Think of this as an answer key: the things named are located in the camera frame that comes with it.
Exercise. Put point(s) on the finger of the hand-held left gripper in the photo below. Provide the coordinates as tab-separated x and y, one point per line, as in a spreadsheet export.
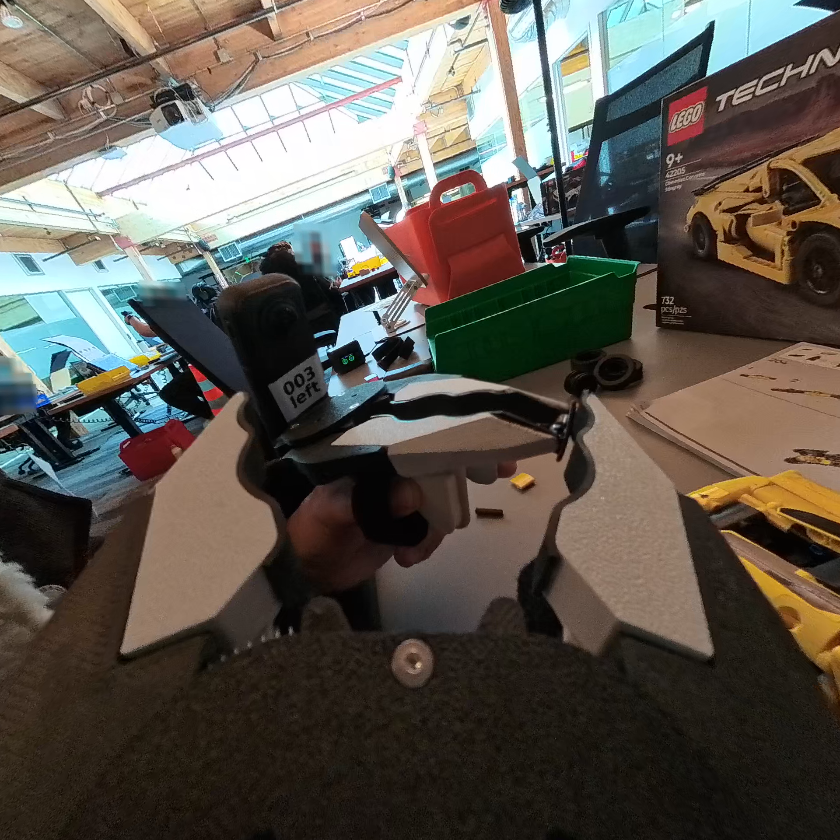
459	436
459	388

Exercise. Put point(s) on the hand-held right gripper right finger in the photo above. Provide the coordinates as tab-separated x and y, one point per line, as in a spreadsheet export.
636	544

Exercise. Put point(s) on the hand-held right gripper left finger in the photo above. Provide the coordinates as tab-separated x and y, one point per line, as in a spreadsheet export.
197	544

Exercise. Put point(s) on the person's left hand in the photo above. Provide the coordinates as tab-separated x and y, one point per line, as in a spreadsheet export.
328	538

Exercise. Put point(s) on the black plastic parts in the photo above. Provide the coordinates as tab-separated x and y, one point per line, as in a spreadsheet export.
392	353

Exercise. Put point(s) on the small yellow brick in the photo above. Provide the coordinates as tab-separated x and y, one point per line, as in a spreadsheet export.
523	481

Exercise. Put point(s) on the small dark brown brick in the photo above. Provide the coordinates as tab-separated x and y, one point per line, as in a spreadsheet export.
489	512

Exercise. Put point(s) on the black device with green lights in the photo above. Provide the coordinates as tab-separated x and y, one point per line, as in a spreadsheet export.
345	358

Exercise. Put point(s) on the green plastic bin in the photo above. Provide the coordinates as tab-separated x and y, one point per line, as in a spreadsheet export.
525	321

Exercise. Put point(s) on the red plastic bin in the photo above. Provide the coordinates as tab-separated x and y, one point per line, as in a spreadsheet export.
154	453

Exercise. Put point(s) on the black toy tyre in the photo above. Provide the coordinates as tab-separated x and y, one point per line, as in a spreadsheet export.
618	372
589	359
579	384

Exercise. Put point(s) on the red plastic caddy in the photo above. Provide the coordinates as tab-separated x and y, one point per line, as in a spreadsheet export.
472	243

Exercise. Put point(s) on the yellow toy car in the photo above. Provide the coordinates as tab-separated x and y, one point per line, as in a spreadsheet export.
787	525

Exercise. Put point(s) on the yellow plastic bin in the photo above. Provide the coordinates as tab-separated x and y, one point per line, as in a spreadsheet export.
105	380

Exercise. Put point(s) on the instruction booklet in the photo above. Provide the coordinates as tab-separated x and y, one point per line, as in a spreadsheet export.
741	413

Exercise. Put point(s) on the person's fleece jacket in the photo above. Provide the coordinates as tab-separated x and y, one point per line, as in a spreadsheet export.
19	597

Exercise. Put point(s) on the black pole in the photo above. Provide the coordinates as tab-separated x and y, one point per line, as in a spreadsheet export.
548	118

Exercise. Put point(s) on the black office chair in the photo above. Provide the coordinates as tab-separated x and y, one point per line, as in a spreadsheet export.
630	151

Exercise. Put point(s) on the toy car set box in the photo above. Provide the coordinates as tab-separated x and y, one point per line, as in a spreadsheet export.
754	229

